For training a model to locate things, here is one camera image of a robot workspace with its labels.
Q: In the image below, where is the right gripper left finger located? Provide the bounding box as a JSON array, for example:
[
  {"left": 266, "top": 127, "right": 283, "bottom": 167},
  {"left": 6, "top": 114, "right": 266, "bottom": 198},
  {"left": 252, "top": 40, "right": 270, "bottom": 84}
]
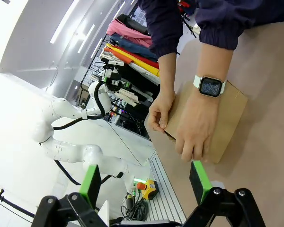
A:
[{"left": 32, "top": 164, "right": 109, "bottom": 227}]

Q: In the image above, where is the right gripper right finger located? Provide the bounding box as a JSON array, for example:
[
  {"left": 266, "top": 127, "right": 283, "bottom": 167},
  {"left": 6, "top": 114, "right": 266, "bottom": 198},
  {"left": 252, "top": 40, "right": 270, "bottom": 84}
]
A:
[{"left": 182, "top": 160, "right": 267, "bottom": 227}]

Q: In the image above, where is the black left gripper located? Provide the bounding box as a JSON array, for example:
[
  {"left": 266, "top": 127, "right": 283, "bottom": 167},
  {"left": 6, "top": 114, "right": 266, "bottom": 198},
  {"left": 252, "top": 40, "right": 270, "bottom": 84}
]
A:
[{"left": 102, "top": 72, "right": 132, "bottom": 92}]

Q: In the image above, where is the brown cardboard box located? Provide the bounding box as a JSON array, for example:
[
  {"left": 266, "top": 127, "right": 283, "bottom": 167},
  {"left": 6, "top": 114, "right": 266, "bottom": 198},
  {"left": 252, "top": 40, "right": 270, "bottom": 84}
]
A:
[{"left": 144, "top": 80, "right": 249, "bottom": 164}]

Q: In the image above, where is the person's right forearm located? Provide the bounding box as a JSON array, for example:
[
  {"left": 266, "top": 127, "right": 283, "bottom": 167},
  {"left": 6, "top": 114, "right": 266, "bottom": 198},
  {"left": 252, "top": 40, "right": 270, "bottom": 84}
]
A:
[{"left": 157, "top": 52, "right": 178, "bottom": 95}]

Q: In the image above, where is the person's left forearm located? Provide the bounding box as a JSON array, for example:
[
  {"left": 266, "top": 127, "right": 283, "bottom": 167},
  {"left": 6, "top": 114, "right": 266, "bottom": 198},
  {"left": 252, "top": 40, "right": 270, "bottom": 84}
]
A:
[{"left": 195, "top": 41, "right": 235, "bottom": 83}]

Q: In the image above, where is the black garment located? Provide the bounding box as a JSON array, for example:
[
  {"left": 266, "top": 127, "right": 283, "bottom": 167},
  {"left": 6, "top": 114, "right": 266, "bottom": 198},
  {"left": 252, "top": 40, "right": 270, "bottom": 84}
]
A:
[{"left": 118, "top": 63, "right": 160, "bottom": 102}]

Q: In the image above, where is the orange garment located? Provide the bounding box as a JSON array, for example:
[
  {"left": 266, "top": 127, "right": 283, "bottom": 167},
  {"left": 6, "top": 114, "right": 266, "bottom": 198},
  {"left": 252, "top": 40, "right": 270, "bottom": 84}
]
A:
[{"left": 104, "top": 48, "right": 133, "bottom": 64}]

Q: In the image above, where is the white garment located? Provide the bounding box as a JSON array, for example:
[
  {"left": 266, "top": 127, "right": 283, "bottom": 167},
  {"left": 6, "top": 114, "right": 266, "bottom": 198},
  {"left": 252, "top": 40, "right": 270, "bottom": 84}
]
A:
[{"left": 130, "top": 62, "right": 160, "bottom": 85}]

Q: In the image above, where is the stack of coloured clothes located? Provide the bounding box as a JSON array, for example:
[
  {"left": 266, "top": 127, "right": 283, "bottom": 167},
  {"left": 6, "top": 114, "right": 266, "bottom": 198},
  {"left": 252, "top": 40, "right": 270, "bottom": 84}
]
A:
[{"left": 105, "top": 44, "right": 160, "bottom": 78}]

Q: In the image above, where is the red garment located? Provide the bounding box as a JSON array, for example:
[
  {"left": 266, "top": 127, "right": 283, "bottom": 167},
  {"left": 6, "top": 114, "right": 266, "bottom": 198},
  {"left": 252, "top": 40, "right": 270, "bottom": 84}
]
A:
[{"left": 113, "top": 46, "right": 160, "bottom": 70}]

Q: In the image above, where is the blue garment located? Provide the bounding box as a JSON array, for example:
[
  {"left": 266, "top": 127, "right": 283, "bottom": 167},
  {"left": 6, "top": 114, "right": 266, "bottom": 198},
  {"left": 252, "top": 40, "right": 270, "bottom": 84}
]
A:
[{"left": 108, "top": 34, "right": 158, "bottom": 62}]

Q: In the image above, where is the pink garment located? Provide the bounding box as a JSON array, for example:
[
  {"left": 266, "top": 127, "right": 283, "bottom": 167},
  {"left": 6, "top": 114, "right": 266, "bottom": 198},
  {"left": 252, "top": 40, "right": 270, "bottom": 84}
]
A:
[{"left": 106, "top": 18, "right": 153, "bottom": 48}]

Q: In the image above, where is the yellow emergency stop button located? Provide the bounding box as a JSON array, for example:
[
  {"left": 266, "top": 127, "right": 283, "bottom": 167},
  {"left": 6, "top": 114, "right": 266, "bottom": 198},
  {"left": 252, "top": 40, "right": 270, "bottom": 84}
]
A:
[{"left": 136, "top": 179, "right": 160, "bottom": 201}]

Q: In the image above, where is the person in purple jacket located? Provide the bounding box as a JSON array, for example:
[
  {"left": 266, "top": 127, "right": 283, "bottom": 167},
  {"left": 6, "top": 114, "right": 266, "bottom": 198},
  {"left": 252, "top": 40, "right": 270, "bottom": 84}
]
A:
[{"left": 137, "top": 0, "right": 284, "bottom": 60}]

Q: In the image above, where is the white smartwatch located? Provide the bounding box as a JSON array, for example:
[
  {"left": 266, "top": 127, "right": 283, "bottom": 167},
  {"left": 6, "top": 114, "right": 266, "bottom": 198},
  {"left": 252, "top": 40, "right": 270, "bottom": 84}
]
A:
[{"left": 193, "top": 74, "right": 228, "bottom": 98}]

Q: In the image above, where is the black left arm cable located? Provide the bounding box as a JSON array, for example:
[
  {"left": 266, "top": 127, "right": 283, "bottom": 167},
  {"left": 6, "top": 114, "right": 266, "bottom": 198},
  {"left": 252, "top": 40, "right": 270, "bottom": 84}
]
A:
[{"left": 39, "top": 81, "right": 124, "bottom": 186}]

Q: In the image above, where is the aluminium rail plate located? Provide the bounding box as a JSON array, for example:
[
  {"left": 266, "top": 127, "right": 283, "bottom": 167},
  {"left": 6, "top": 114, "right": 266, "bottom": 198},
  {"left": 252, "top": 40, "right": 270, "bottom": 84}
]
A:
[{"left": 148, "top": 151, "right": 187, "bottom": 224}]

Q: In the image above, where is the black cable bundle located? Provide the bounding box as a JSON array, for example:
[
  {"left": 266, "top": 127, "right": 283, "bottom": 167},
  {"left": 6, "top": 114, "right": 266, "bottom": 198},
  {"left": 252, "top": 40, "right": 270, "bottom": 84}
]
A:
[{"left": 120, "top": 192, "right": 149, "bottom": 222}]

